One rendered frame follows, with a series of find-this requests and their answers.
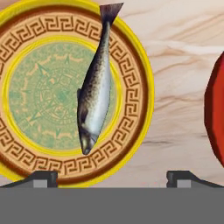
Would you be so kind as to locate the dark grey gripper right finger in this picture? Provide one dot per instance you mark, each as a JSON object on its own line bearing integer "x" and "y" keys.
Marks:
{"x": 179, "y": 178}

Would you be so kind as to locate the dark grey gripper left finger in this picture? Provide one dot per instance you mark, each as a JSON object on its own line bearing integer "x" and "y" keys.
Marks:
{"x": 43, "y": 178}

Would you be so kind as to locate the red sweet potato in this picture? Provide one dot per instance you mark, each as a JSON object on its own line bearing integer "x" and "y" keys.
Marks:
{"x": 216, "y": 110}

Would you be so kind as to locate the yellow rimmed patterned plate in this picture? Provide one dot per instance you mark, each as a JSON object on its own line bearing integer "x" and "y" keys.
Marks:
{"x": 40, "y": 96}

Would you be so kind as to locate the grey silver fish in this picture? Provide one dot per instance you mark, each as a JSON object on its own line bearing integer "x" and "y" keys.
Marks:
{"x": 94, "y": 96}

